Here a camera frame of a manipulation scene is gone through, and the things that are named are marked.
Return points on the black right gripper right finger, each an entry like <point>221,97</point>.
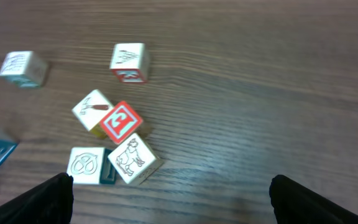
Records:
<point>293,203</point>

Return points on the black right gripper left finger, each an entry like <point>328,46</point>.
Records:
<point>49,202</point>

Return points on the wooden block brush picture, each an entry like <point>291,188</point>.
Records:
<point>91,110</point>

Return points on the wooden block red side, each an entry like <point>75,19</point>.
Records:
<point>130,62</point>

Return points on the wooden block teal side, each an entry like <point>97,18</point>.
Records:
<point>134,160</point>

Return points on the wooden block pretzel picture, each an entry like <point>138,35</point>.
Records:
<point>91,166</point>

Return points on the red block upper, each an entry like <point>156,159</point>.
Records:
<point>121,122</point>

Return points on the wooden block green side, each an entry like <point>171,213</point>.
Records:
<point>24,68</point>

